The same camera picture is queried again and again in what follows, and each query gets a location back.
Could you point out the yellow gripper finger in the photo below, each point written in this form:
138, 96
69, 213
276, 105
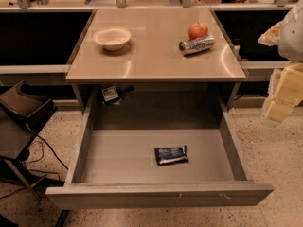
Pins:
285, 92
271, 36

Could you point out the blue rxbar blueberry wrapper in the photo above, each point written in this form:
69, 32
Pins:
168, 156

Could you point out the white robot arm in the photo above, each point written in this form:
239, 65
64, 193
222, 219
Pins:
290, 44

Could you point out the grey counter cabinet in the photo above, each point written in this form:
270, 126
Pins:
156, 80

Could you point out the open grey metal drawer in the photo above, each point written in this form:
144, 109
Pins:
130, 158

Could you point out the red apple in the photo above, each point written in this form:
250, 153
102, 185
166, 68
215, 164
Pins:
197, 30

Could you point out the silver soda can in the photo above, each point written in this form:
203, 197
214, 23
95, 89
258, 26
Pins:
196, 45

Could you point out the white paper bowl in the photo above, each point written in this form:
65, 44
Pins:
112, 38

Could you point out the small black labelled box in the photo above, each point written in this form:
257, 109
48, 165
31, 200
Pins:
111, 95

